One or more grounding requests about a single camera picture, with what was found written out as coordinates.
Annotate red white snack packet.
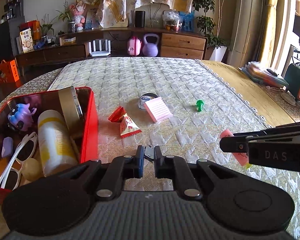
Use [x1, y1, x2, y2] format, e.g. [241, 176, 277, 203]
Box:
[108, 106, 142, 138]

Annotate pink sticky note pad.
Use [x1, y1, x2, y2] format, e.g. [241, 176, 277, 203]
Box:
[144, 97, 173, 123]

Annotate green plastic push pin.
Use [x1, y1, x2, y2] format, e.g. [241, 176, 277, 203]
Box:
[196, 100, 205, 112]

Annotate red metal tin box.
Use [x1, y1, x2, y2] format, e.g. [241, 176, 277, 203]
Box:
[0, 87, 98, 204]

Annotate quilted cream table mat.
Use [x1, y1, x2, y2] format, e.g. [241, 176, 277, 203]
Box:
[51, 57, 300, 239]

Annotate black tape roll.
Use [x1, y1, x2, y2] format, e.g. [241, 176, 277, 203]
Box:
[138, 93, 158, 111]

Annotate stack of colourful folders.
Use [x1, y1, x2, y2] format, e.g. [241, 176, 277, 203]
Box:
[239, 61, 289, 88]

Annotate white yellow lotion bottle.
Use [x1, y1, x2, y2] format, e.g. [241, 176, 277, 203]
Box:
[38, 110, 78, 177]

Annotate gold round tin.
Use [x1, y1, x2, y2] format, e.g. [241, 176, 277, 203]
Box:
[58, 86, 84, 137]

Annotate purple kettlebell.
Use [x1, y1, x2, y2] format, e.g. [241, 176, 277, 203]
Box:
[142, 34, 160, 57]

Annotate wooden TV cabinet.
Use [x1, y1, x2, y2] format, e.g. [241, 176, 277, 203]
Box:
[15, 27, 207, 70]

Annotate pink toy case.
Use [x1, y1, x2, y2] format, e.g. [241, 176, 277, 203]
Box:
[127, 36, 142, 56]

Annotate white wifi router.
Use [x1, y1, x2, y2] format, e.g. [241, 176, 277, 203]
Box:
[88, 39, 111, 57]

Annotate purple monster toy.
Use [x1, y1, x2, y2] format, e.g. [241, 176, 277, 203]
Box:
[8, 103, 36, 132]

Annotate purple eraser block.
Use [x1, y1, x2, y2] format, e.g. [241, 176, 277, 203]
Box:
[1, 137, 13, 158]

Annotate blue gift bag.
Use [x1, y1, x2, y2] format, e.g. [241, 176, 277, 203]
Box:
[179, 11, 194, 32]

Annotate bag of fruit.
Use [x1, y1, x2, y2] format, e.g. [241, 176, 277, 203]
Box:
[162, 10, 183, 31]

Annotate black cylinder speaker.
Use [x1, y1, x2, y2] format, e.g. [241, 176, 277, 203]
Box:
[134, 11, 145, 28]

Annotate orange gift bag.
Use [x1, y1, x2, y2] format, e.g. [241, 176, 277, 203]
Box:
[0, 60, 20, 84]

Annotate potted green tree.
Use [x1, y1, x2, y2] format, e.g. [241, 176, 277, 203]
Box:
[192, 0, 236, 62]

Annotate pink doll figure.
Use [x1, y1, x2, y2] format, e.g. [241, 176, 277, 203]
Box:
[69, 0, 86, 31]

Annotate cereal box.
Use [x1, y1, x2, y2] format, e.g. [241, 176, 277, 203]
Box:
[19, 28, 34, 53]

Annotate black mini fridge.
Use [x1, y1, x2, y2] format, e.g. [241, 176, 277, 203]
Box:
[0, 16, 25, 62]

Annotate white frame sunglasses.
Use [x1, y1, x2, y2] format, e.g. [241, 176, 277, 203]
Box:
[0, 132, 38, 190]

